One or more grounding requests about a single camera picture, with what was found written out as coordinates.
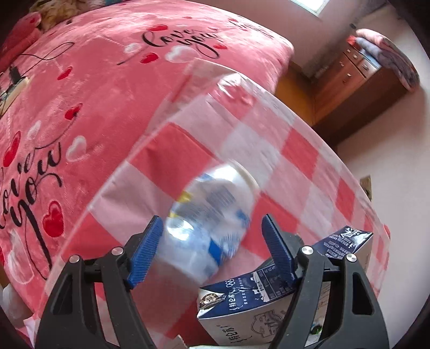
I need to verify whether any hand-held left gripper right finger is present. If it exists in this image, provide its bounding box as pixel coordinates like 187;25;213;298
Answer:
261;213;390;349

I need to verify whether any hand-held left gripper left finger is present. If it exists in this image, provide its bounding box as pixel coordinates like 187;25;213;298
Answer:
35;215;165;349

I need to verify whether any blue milk carton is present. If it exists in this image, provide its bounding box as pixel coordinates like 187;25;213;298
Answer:
196;226;374;348

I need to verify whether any white plastic bottle blue label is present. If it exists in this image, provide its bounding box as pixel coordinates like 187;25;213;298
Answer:
158;160;261;286

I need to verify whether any pink white checked tablecloth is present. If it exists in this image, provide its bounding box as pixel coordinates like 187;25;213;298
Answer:
44;60;392;349

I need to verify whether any pink heart printed bed blanket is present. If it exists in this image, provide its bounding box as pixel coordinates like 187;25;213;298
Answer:
0;0;296;292

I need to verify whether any brown wooden drawer cabinet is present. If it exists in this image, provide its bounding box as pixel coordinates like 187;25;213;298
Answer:
311;35;409;148

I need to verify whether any folded pink grey blanket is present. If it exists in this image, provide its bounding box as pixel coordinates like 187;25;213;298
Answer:
347;28;420;91

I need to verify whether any window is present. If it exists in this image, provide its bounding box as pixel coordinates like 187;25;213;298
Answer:
291;0;331;16

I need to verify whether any folded pink blanket stack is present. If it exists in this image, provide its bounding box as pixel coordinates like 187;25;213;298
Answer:
0;12;42;71

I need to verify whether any floral pillow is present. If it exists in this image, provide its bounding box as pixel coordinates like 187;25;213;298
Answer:
30;0;111;31

